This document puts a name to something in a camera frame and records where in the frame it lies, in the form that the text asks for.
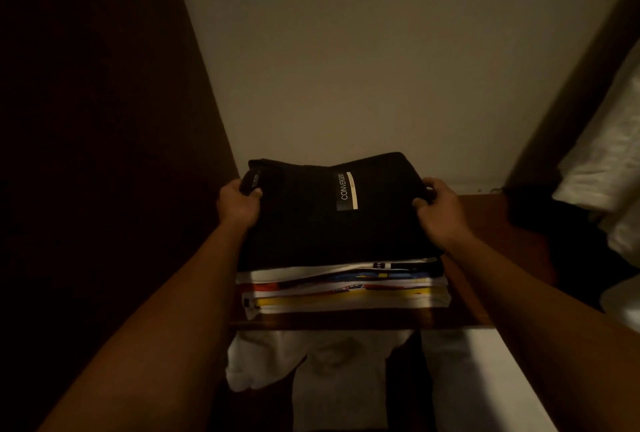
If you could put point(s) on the person's right hand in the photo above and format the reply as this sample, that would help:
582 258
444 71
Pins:
442 215

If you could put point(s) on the person's left hand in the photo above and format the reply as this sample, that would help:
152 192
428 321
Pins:
238 205

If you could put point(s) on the red blue white jersey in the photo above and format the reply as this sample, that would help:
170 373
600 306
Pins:
265 287

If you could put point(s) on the yellow shirt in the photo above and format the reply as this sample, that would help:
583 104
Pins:
400 295

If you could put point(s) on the black t-shirt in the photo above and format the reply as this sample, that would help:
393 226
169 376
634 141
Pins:
330 217

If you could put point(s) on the white printed t-shirt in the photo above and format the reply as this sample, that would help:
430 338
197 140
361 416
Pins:
300 274

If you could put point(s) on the white football jersey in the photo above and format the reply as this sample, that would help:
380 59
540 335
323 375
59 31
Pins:
340 305

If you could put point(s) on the dark wooden wardrobe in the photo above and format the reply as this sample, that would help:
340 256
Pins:
100 147

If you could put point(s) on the person's right forearm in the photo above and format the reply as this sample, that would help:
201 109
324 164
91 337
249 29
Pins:
550 347

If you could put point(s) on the person's left forearm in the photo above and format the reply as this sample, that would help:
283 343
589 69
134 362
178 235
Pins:
150 347

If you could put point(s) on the large folded white cloth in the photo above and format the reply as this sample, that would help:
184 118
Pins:
480 382

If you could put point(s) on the white hanging robe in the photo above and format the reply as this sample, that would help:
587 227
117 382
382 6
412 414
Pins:
610 157

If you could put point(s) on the small folded white cloth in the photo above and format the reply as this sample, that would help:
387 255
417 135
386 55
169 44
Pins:
320 372

